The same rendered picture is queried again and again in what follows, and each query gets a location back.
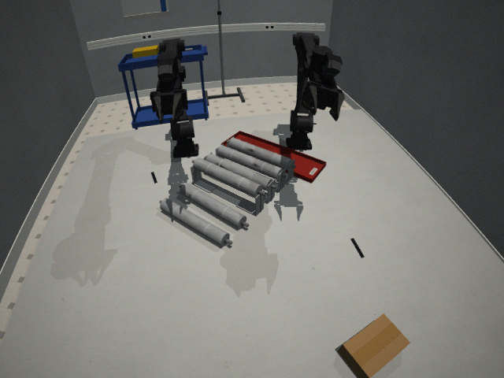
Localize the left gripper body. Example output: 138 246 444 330
302 81 344 110

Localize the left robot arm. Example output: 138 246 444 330
286 32 343 150

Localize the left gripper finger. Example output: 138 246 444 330
302 86 317 115
329 93 345 121

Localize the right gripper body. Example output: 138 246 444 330
150 89 188 115

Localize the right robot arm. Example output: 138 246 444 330
156 39 198 158

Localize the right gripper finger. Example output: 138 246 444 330
172 94 183 123
154 96 164 124

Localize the brown cardboard box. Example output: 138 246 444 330
338 314 410 378

